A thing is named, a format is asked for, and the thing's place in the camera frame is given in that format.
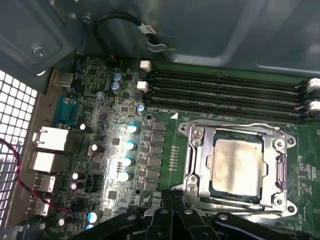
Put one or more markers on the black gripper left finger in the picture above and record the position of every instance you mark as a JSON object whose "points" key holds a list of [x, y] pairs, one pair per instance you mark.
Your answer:
{"points": [[167, 200]]}

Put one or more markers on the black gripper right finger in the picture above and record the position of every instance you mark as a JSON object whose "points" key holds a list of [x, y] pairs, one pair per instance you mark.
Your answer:
{"points": [[179, 200]]}

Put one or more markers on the metal CPU socket cover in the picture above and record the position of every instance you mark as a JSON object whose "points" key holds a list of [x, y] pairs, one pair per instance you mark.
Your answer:
{"points": [[203, 155]]}

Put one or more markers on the silver CPU chip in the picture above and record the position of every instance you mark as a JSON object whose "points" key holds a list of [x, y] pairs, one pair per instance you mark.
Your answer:
{"points": [[237, 167]]}

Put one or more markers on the RAM slot with white clips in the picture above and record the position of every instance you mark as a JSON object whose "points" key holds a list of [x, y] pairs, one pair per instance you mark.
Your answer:
{"points": [[225, 97], [225, 77]]}

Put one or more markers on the CPU socket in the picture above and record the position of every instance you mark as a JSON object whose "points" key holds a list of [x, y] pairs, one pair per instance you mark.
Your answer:
{"points": [[287, 140]]}

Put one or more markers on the silver topped capacitor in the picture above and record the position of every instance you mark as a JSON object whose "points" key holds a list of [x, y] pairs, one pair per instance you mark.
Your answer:
{"points": [[132, 128], [128, 161], [125, 176], [116, 76], [115, 86], [131, 145]]}

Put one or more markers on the green motherboard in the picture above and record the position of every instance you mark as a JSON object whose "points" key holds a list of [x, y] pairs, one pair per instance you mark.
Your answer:
{"points": [[178, 140]]}

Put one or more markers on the silver USB port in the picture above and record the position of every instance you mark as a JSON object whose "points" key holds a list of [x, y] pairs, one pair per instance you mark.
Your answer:
{"points": [[46, 183], [37, 207]]}

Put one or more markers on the silver metal port block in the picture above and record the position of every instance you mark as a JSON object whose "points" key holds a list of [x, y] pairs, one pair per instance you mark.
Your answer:
{"points": [[50, 138], [48, 162]]}

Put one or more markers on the blue serial port connector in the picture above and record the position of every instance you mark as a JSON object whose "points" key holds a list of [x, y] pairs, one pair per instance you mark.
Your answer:
{"points": [[63, 112]]}

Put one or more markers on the beige metal port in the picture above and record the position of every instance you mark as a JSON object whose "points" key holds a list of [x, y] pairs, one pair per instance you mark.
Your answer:
{"points": [[62, 80]]}

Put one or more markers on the black open PC case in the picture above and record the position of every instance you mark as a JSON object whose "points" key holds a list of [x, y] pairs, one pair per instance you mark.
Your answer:
{"points": [[225, 30]]}

